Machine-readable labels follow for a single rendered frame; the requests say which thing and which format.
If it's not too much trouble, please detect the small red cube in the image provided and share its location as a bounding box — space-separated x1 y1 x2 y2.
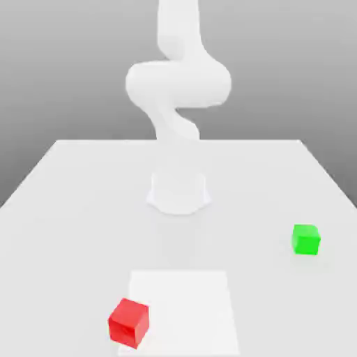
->
107 297 150 350

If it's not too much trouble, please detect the small green cube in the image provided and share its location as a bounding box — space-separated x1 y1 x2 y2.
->
291 223 321 256

